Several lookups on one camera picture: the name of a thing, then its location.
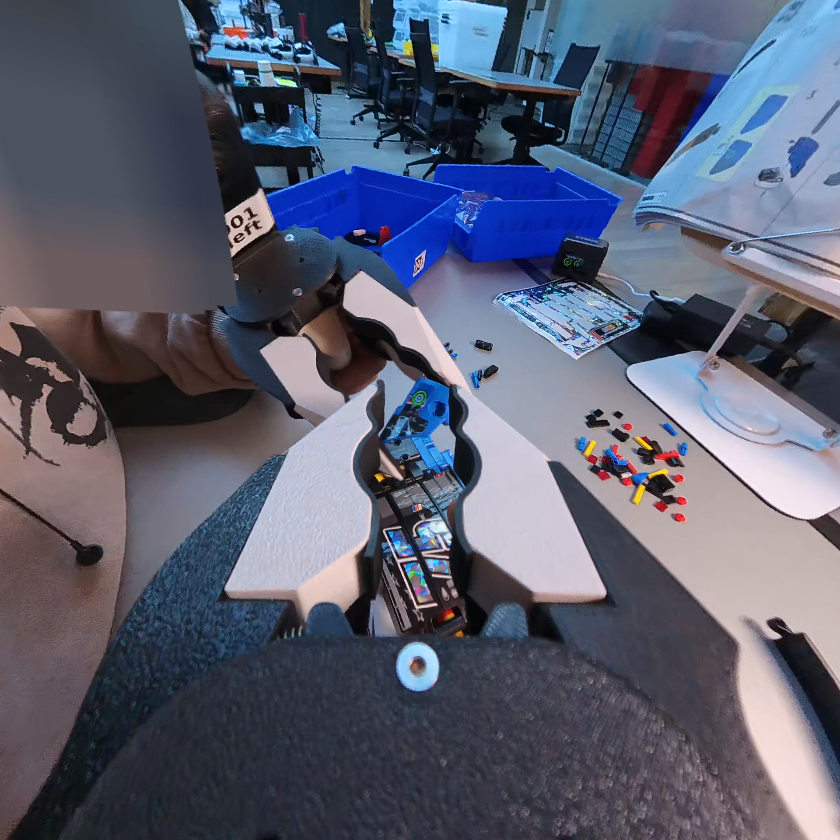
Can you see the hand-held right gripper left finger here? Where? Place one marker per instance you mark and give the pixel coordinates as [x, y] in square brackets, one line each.
[308, 525]

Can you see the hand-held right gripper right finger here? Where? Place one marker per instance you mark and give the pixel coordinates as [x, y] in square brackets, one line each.
[531, 531]

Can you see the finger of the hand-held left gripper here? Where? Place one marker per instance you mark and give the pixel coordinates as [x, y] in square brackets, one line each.
[400, 321]
[292, 367]

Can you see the lego race car model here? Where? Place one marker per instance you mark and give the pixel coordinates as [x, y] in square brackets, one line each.
[420, 544]

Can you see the person's left forearm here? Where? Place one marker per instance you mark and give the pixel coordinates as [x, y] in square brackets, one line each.
[144, 341]

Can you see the pile of small lego pieces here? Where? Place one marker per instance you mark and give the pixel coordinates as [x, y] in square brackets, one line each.
[659, 485]

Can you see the lego sticker sheet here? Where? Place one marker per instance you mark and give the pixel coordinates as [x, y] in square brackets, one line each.
[564, 315]

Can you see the lego instruction booklet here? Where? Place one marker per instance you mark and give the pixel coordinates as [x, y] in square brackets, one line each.
[754, 131]

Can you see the person's left hand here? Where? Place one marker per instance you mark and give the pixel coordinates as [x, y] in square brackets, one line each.
[358, 371]

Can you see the blue bin with tag label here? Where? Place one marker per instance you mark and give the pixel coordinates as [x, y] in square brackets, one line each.
[367, 203]

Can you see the black side cart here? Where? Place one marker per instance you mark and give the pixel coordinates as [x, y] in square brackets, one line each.
[272, 154]

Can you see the large blue storage bin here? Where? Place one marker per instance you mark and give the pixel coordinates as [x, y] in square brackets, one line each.
[538, 216]

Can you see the black charger with green display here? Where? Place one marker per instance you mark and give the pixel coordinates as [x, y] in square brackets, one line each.
[581, 259]

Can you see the white book stand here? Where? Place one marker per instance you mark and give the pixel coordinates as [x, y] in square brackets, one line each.
[689, 400]

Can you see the grey work table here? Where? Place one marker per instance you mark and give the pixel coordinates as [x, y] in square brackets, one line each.
[275, 64]

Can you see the black office chair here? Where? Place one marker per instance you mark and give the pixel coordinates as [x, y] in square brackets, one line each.
[364, 72]
[551, 111]
[420, 85]

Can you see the long work table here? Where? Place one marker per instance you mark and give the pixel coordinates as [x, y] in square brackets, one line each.
[512, 82]

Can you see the black power adapter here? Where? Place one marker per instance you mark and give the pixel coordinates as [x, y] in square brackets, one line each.
[709, 318]

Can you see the white storage box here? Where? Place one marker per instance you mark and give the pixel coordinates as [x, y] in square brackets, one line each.
[472, 33]

